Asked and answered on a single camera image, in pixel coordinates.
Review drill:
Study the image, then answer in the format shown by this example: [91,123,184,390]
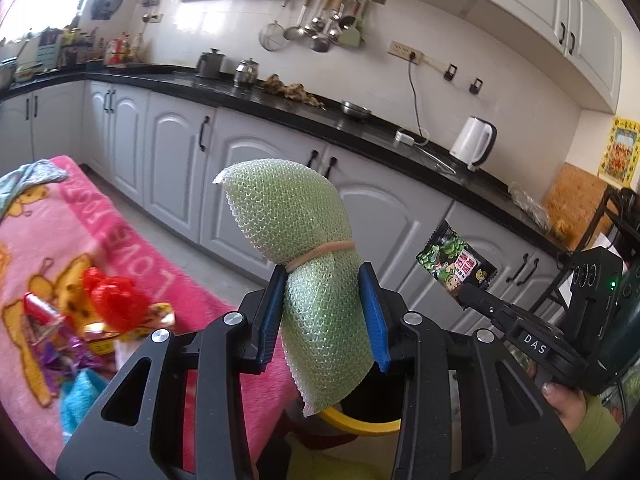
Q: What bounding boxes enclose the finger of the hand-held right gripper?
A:
[457,284,526,330]

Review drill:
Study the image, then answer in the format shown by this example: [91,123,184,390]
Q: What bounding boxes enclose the pile of ginger roots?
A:
[262,74,326,110]

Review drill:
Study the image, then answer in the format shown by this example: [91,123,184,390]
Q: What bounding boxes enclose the green pea snack packet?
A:
[416,220,498,306]

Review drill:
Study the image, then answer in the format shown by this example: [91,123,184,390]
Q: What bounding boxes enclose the yellow wall poster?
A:
[598,116,640,181]

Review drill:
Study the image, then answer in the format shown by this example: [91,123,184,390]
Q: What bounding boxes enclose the yellow printed snack packet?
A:
[82,302,177,345]

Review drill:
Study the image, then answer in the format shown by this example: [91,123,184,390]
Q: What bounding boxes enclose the wire mesh strainer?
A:
[258,20,286,53]

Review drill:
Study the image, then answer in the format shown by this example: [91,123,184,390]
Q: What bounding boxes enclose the beige wall power strip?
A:
[388,40,426,64]

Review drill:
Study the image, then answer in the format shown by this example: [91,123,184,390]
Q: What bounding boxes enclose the clear plastic bag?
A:
[507,182,552,227]

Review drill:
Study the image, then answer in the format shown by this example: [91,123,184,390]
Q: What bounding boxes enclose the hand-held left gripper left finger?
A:
[55,262,291,480]

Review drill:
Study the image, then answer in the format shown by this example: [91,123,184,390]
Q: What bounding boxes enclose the purple foil wrapper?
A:
[34,334,107,387]

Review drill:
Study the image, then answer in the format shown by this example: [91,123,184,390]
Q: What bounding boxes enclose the steel bowl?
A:
[340,100,374,120]

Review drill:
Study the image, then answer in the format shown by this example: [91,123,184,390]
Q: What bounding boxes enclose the black power cable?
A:
[407,52,432,147]

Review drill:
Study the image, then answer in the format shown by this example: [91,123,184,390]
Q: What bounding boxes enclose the red silver candy wrapper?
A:
[22,292,67,347]

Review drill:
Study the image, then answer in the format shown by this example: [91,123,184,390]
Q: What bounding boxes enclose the row of hanging kitchen utensils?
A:
[283,0,389,54]

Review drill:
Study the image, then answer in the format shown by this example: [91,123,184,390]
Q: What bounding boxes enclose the black kitchen countertop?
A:
[0,62,571,256]

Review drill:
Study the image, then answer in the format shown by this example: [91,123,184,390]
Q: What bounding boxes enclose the row of condiment bottles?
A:
[37,25,147,69]

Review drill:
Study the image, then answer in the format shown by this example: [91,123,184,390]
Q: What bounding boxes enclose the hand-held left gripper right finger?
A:
[358,261,587,480]

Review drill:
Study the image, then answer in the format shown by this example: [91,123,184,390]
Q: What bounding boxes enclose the white wall kitchen cabinets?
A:
[282,0,623,113]

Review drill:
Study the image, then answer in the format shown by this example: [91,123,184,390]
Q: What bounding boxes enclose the green mesh scouring sponge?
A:
[212,161,376,417]

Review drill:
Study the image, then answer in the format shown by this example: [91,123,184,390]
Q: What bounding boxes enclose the blue fluffy cloth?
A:
[60,370,109,444]

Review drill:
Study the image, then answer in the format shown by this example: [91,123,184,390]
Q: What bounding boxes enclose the round wall ventilation fan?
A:
[91,0,125,21]

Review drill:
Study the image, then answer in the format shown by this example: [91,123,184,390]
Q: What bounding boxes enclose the steel lidded pot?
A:
[233,57,260,86]

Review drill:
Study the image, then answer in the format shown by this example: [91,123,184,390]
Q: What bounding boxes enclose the person's right hand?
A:
[542,381,589,434]

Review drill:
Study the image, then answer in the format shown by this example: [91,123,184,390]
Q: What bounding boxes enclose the yellow trash bin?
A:
[287,402,403,480]

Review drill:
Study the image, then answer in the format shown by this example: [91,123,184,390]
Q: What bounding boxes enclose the grey base kitchen cabinets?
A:
[0,80,563,313]

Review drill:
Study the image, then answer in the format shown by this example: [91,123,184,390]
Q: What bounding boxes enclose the pink printed blanket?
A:
[0,155,302,472]

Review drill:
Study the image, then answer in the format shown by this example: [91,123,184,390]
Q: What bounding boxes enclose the white electric kettle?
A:
[448,115,498,172]

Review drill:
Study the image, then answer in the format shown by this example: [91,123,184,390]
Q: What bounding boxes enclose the red crumpled plastic wrapper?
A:
[82,267,151,334]

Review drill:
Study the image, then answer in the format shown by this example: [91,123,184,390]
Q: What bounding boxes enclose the teal satin cloth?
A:
[0,160,69,217]

